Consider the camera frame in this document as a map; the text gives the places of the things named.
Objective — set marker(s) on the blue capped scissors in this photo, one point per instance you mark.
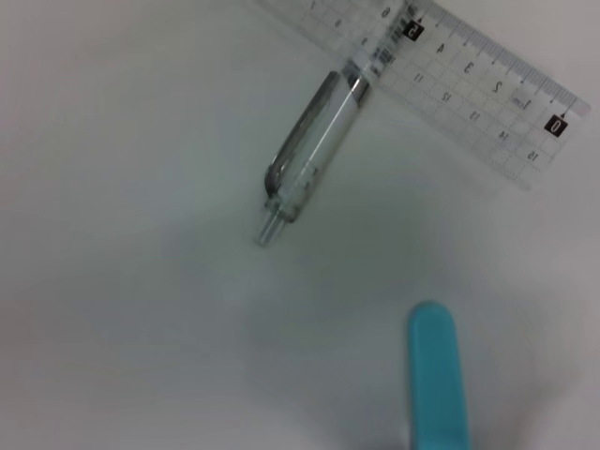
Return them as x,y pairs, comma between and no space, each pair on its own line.
436,375

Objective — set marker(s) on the clear plastic ruler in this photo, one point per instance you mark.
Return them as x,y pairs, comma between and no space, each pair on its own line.
473,89

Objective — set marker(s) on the grey clear pen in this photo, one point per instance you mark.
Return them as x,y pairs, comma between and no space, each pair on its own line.
319,136

